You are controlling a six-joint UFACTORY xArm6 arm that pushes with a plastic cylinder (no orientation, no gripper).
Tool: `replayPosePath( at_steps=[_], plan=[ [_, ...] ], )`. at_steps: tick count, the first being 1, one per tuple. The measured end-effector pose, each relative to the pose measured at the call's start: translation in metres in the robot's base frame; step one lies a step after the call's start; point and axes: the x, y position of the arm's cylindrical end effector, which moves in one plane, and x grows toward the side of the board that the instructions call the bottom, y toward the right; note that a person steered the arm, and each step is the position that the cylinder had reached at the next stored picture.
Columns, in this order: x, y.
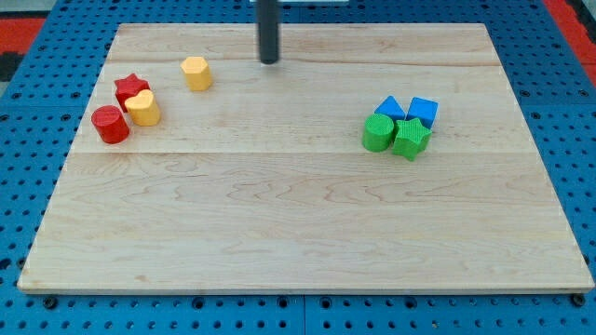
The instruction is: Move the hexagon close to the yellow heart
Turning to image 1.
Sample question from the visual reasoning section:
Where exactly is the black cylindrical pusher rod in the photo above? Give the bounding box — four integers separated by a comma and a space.
256, 0, 280, 64

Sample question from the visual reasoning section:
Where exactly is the yellow hexagon block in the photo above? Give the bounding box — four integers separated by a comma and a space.
181, 56, 212, 91

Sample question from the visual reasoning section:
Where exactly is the yellow heart block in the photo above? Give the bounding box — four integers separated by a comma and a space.
125, 89, 161, 127

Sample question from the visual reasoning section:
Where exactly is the blue triangle block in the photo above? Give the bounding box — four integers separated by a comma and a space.
374, 95, 407, 121

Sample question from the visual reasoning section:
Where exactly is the red star block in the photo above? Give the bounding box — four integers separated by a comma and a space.
115, 74, 150, 113

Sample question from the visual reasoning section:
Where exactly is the green cylinder block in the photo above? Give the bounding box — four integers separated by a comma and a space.
362, 114, 395, 153

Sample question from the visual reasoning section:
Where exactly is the light wooden board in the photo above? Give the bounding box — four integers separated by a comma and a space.
18, 23, 594, 295

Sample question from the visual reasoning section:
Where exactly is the blue cube block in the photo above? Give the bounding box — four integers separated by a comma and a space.
406, 97, 439, 129

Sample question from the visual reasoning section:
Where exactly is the green star block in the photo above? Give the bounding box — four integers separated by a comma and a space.
392, 118, 432, 161

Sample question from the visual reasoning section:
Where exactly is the red cylinder block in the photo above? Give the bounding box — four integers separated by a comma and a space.
91, 105, 129, 144

